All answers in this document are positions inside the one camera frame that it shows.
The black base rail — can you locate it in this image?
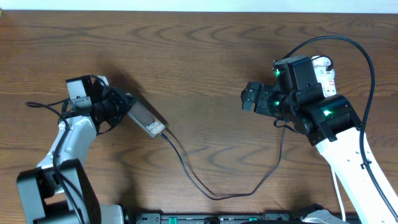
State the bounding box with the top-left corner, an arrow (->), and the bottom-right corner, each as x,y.
124,212 -> 361,224

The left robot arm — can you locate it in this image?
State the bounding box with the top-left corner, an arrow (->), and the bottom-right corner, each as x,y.
16,75 -> 136,223

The white USB charger adapter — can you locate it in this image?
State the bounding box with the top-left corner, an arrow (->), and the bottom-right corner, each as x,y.
311,55 -> 335,79

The black charging cable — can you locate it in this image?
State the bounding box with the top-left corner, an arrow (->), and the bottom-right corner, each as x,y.
159,55 -> 335,201

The white power strip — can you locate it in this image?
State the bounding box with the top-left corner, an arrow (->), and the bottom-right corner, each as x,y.
313,65 -> 336,98

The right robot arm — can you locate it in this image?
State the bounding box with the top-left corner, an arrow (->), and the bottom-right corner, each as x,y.
241,55 -> 397,223

